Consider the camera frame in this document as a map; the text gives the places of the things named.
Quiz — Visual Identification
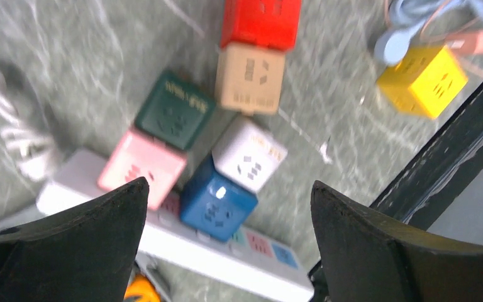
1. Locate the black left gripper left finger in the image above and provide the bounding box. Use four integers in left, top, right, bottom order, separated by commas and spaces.
0, 177, 149, 301

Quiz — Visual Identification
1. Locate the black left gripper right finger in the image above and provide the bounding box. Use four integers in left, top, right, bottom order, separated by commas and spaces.
311, 181, 483, 301

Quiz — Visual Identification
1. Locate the white power strip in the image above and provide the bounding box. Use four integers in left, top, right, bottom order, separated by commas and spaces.
36, 148, 314, 301

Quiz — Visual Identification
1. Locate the blue cube socket adapter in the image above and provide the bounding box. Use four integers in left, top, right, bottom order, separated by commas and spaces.
179, 155, 258, 242

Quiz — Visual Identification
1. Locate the white cube socket adapter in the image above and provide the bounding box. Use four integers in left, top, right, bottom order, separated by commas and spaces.
211, 115, 287, 193

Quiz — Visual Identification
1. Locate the green cube socket adapter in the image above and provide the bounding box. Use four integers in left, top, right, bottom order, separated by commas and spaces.
134, 69, 216, 151

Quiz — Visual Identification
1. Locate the yellow cube socket adapter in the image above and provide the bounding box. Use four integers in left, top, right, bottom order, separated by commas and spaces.
377, 46, 468, 119

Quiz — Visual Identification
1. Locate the light blue power cable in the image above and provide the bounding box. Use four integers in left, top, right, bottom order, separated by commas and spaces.
374, 0, 483, 67

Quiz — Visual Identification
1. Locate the red cube socket adapter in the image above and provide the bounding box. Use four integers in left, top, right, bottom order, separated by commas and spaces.
219, 0, 302, 51

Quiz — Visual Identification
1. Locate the pink cube socket adapter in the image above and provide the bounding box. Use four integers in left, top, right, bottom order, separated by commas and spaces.
445, 30, 483, 56

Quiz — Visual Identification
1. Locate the white coiled cable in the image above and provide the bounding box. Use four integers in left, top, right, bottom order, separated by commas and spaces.
0, 62, 59, 182

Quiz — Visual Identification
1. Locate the black aluminium base frame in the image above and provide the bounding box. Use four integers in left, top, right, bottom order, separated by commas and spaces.
309, 83, 483, 301

